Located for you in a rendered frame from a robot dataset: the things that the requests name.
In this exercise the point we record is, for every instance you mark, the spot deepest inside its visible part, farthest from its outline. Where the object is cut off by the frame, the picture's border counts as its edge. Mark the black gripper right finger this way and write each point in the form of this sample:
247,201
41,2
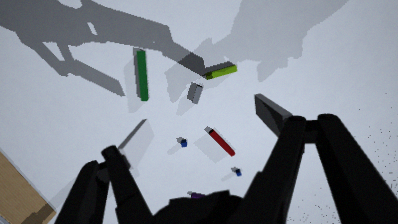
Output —
360,193

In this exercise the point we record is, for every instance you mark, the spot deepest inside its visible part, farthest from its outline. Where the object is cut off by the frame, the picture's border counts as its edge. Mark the dark red rod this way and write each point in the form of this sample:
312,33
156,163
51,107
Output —
221,142

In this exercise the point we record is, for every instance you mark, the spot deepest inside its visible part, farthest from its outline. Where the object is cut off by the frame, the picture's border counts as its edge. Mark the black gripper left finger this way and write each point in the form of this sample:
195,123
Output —
86,201

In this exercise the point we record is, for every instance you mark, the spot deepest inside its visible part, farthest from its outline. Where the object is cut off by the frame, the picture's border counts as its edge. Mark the purple rod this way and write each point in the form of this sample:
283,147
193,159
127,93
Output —
194,195

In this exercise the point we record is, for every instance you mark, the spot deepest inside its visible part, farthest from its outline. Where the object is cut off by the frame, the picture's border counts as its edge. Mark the grey rectangular bar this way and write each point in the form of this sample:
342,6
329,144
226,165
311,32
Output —
197,94

